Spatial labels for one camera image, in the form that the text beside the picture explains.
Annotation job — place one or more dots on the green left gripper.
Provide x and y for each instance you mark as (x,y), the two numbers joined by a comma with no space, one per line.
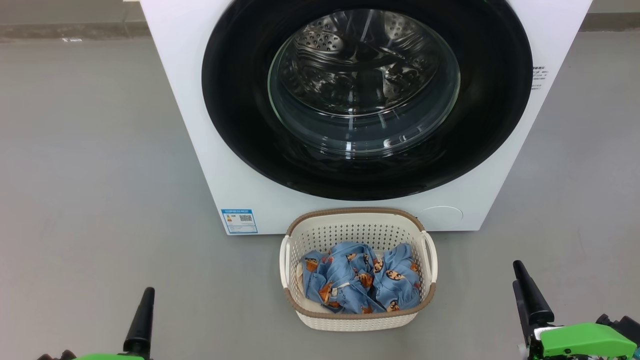
(110,357)

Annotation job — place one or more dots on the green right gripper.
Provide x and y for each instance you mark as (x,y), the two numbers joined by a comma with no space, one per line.
(585,340)

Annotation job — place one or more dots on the blue cartoon print garment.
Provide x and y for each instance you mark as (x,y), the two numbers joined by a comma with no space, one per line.
(360,280)

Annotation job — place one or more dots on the washing machine door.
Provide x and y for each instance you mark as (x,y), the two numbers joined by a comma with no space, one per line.
(240,100)

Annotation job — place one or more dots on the white front-load washing machine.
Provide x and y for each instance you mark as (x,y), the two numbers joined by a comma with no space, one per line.
(225,190)

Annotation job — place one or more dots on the steel perforated washer drum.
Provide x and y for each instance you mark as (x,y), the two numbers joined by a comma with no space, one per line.
(350,65)

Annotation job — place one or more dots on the round white filter cover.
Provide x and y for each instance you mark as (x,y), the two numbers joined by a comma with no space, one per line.
(445,217)

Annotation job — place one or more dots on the blue energy label sticker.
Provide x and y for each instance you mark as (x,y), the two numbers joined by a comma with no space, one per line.
(239,221)

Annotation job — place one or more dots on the cream laundry basket brown rim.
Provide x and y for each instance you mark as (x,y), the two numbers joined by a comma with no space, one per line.
(356,322)

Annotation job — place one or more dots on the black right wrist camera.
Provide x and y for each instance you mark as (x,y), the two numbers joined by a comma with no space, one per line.
(627,326)

